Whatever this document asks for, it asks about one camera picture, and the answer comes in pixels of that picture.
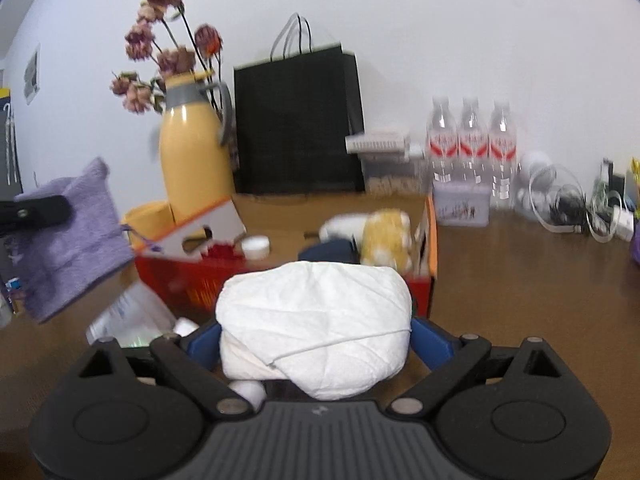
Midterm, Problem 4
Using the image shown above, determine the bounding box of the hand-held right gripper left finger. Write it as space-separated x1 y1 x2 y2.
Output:
66 322 253 420

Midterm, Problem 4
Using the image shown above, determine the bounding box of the translucent labelled plastic container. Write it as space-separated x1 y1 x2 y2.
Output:
86 282 177 347

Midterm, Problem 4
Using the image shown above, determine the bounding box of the dark pump bottle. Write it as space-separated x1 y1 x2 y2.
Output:
597 159 626 201

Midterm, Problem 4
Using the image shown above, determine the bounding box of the white earphone cable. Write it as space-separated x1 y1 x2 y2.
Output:
585 190 621 243

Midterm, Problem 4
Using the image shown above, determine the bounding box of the yellow mug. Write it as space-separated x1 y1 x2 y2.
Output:
121 201 176 251

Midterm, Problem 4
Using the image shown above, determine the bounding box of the lavender tin box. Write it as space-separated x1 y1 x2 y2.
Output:
432 181 492 227

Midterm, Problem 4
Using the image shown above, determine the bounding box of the small white desk fan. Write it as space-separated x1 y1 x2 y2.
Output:
517 151 586 233

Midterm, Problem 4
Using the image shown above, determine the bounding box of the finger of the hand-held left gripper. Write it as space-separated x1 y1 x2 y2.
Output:
0 195 71 235

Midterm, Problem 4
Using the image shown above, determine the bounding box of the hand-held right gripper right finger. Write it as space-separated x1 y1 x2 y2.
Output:
387 317 570 418

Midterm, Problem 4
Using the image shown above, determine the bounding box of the flat printed box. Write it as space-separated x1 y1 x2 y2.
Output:
345 130 412 155

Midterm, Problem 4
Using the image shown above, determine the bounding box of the dark grey refrigerator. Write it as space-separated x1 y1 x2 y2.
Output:
0 87 23 198

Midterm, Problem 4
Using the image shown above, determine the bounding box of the navy zip case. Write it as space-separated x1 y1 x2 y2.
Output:
298 240 362 264

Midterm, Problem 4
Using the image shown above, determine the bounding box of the white cloth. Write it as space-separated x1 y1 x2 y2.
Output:
215 261 413 402

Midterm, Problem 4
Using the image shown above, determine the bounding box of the white power adapter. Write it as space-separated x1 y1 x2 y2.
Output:
612 207 636 242

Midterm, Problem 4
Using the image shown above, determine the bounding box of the yellow thermos jug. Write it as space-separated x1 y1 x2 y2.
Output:
159 71 237 226

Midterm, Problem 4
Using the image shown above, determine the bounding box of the clear folded umbrella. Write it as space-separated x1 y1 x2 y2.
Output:
5 102 16 186

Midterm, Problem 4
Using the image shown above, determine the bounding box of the wall picture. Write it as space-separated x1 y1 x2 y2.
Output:
24 44 41 106

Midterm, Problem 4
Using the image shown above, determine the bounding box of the black paper bag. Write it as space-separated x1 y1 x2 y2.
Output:
233 12 366 196

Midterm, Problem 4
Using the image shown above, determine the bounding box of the red cardboard box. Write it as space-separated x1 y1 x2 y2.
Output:
134 192 440 318

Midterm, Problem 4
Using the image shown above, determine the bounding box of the clear water bottle red label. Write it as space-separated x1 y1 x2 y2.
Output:
457 97 488 186
426 96 460 186
487 100 517 211

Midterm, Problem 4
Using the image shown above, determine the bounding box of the dried rose bouquet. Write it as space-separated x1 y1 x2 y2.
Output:
110 0 224 116

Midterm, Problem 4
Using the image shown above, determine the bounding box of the clear seed container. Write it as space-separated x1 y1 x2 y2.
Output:
361 152 426 196

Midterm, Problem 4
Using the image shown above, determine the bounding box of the yellow and white plush toy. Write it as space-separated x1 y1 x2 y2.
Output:
319 208 416 275

